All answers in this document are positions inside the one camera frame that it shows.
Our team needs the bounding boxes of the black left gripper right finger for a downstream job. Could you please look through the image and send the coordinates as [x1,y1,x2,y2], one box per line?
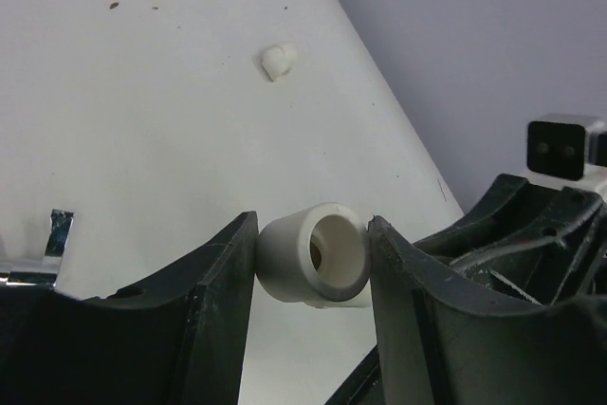
[369,217,606,404]

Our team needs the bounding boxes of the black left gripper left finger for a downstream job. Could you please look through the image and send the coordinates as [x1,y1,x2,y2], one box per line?
[1,212,258,404]

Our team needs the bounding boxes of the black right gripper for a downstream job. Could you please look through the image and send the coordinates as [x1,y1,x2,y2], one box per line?
[415,174,606,305]

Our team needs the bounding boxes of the white pipe elbow fitting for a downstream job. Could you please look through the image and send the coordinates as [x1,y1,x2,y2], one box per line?
[256,202,372,308]

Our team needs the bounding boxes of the far white pipe elbow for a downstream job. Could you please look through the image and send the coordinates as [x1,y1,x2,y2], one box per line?
[261,42,299,83]

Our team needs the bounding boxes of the chrome water faucet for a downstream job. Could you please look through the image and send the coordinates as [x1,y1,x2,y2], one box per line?
[1,209,74,289]

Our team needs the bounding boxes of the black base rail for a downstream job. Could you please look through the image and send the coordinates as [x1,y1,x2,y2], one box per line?
[325,346,385,405]

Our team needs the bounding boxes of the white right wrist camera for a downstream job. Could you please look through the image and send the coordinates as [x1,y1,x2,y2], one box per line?
[526,113,606,181]

